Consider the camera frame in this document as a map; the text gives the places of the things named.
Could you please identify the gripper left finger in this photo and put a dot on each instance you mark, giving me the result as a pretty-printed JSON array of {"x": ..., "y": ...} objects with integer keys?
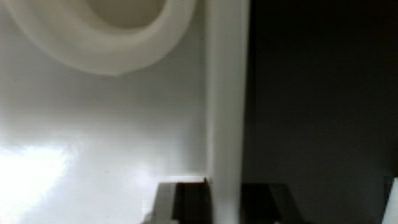
[{"x": 183, "y": 204}]

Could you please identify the white right obstacle bracket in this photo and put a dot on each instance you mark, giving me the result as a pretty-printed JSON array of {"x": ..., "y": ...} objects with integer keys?
[{"x": 391, "y": 207}]

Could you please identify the white square tabletop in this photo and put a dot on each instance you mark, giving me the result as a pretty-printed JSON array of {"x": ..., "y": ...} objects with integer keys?
[{"x": 121, "y": 106}]

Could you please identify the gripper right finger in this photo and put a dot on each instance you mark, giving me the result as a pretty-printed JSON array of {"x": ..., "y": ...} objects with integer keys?
[{"x": 268, "y": 205}]

